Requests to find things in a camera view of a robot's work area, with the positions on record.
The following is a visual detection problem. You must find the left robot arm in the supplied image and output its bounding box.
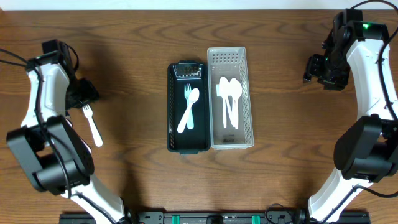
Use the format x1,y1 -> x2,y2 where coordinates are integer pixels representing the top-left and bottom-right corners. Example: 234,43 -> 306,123
6,39 -> 134,223

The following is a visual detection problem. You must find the dark green plastic basket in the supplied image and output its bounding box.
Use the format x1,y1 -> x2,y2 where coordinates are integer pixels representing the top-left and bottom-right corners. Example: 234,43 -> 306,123
166,60 -> 210,154

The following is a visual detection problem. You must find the white plastic fork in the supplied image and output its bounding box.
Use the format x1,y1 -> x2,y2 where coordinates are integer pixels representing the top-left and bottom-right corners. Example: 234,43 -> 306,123
83,104 -> 103,147

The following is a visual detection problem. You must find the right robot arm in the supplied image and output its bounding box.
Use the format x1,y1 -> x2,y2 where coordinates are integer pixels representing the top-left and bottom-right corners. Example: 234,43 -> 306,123
295,7 -> 397,223

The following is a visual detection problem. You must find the mint green plastic fork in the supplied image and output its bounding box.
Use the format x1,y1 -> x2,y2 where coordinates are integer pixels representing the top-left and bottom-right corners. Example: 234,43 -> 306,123
184,84 -> 194,129

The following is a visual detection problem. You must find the black mounting rail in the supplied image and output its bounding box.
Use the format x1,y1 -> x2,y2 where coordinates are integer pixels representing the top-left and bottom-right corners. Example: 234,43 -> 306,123
58,207 -> 371,224

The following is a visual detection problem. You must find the white plastic spoon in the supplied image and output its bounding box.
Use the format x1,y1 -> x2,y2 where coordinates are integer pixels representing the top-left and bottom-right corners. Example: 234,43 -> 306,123
177,88 -> 200,133
229,78 -> 243,129
218,77 -> 231,128
226,78 -> 236,128

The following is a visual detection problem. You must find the clear white plastic basket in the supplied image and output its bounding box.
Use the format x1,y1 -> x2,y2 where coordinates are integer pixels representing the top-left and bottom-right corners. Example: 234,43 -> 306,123
207,47 -> 254,150

